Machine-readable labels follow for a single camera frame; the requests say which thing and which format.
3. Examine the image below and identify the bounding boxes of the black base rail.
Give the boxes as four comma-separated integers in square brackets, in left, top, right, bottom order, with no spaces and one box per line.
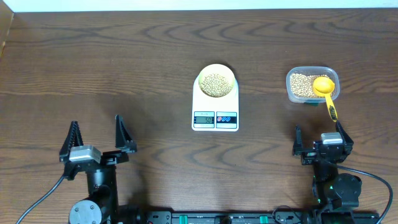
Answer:
[142,210,379,224]

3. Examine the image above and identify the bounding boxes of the yellow measuring scoop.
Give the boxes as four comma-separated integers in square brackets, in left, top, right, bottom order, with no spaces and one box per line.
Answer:
[312,77,338,122]

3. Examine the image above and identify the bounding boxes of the soybeans in bowl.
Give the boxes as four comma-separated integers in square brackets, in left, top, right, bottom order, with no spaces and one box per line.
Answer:
[200,73,232,98]

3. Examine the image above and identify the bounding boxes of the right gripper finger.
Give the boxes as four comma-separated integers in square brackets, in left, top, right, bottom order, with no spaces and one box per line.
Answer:
[292,126,303,156]
[335,121,354,146]

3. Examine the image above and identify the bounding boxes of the clear plastic container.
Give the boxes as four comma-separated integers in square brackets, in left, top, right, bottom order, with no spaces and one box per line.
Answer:
[286,66,340,103]

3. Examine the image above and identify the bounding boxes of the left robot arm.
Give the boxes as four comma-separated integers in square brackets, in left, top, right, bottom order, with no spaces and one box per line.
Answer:
[59,115,137,224]

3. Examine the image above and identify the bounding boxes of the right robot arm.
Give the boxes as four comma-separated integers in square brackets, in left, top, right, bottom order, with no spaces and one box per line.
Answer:
[292,122,362,224]

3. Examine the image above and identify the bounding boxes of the pale yellow bowl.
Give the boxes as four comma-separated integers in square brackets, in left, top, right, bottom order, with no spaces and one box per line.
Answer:
[198,63,236,94]

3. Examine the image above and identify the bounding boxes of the white digital kitchen scale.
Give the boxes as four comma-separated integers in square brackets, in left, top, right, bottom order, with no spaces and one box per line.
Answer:
[191,77,239,132]

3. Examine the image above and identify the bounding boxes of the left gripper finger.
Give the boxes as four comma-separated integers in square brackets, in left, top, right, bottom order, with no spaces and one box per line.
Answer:
[59,121,83,162]
[115,114,137,153]

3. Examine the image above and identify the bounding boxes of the soybeans in container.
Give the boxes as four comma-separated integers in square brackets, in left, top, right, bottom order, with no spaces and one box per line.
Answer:
[290,73,328,98]

